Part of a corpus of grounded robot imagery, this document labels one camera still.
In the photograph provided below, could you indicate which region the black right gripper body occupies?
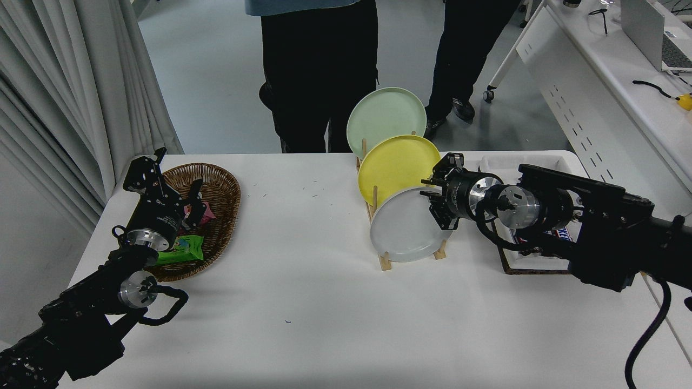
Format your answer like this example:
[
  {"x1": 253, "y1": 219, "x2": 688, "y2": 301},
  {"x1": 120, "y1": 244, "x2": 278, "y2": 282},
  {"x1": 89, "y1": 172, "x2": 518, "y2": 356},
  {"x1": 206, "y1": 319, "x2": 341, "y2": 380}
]
[{"x1": 441, "y1": 169, "x2": 481, "y2": 220}]

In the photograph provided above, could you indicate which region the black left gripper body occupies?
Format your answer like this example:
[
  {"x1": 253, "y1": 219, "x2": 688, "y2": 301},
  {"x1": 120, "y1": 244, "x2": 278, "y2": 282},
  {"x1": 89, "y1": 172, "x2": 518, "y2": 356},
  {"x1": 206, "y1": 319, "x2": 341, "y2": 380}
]
[{"x1": 128, "y1": 194, "x2": 185, "y2": 245}]

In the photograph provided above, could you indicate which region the grey plate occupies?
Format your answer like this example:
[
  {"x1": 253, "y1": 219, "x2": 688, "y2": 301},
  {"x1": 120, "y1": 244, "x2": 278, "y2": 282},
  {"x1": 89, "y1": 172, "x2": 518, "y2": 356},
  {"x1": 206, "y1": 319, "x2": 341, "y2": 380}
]
[{"x1": 370, "y1": 186, "x2": 457, "y2": 263}]

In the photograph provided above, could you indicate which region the yellow plate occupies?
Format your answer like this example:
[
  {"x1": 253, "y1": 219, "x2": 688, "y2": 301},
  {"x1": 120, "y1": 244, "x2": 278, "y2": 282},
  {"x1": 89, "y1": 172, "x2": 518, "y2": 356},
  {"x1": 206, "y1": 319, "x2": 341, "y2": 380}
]
[{"x1": 357, "y1": 135, "x2": 442, "y2": 207}]

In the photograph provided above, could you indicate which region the wooden plate rack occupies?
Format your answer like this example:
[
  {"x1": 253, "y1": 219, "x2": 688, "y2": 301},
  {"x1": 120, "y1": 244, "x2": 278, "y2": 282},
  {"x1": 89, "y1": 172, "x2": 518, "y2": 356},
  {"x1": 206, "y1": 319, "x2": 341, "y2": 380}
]
[{"x1": 355, "y1": 131, "x2": 448, "y2": 271}]

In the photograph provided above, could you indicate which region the pale green plate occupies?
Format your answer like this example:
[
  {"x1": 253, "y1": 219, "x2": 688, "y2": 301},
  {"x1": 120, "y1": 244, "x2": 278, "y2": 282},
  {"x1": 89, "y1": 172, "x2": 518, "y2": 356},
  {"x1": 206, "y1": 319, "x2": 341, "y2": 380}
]
[{"x1": 346, "y1": 87, "x2": 427, "y2": 160}]

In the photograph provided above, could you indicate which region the pink snack packet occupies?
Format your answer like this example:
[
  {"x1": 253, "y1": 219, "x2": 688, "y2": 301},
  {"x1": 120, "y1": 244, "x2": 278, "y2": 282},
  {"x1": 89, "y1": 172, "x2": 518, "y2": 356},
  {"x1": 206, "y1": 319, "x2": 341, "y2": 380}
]
[{"x1": 183, "y1": 200, "x2": 217, "y2": 229}]

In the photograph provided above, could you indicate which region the brown wicker basket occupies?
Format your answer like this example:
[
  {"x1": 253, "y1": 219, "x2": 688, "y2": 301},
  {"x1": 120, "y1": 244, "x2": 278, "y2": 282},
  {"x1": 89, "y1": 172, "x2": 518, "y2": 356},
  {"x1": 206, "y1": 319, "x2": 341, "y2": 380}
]
[{"x1": 142, "y1": 163, "x2": 242, "y2": 283}]

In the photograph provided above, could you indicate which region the green snack packet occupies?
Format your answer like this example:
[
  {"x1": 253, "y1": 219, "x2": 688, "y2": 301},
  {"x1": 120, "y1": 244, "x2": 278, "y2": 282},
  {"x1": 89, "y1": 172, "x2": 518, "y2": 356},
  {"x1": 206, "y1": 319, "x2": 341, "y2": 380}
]
[{"x1": 156, "y1": 234, "x2": 205, "y2": 265}]

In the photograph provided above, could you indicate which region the white rectangular tray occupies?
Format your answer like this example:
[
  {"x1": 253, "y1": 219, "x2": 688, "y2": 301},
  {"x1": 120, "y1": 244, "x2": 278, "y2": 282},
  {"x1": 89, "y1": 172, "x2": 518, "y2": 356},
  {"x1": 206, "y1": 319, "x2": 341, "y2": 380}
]
[{"x1": 478, "y1": 155, "x2": 582, "y2": 275}]

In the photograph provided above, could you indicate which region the person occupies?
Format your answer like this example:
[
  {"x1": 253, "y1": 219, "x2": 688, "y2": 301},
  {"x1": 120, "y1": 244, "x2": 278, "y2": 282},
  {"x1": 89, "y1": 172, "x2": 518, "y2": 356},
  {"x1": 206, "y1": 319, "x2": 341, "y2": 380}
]
[
  {"x1": 423, "y1": 0, "x2": 520, "y2": 140},
  {"x1": 245, "y1": 0, "x2": 379, "y2": 153}
]

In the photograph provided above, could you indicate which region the white pleated curtain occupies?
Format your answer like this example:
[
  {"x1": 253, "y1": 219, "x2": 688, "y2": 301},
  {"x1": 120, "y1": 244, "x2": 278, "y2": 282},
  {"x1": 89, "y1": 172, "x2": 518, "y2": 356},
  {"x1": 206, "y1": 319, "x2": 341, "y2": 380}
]
[{"x1": 0, "y1": 0, "x2": 184, "y2": 238}]

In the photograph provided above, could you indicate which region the white desk with perforated panel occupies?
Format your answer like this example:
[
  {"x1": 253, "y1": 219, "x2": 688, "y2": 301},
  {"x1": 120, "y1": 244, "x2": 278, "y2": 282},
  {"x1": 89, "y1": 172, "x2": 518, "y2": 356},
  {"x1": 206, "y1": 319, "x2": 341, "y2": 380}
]
[{"x1": 483, "y1": 0, "x2": 692, "y2": 219}]

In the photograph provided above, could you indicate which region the silver laptop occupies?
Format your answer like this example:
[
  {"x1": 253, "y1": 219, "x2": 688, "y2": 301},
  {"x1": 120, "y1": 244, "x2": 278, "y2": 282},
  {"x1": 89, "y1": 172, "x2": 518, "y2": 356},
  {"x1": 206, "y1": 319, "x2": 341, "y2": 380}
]
[{"x1": 620, "y1": 0, "x2": 692, "y2": 73}]

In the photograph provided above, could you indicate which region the thin black cord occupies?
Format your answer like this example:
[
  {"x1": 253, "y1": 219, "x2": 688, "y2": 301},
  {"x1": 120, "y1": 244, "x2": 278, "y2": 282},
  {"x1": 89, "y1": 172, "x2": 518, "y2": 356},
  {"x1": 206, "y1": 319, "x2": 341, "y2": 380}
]
[{"x1": 588, "y1": 8, "x2": 609, "y2": 35}]

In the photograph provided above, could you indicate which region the black cable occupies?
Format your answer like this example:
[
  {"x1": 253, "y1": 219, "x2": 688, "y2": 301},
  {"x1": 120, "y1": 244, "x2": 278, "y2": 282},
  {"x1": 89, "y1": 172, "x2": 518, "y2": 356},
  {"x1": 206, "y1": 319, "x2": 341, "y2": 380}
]
[{"x1": 632, "y1": 80, "x2": 676, "y2": 100}]

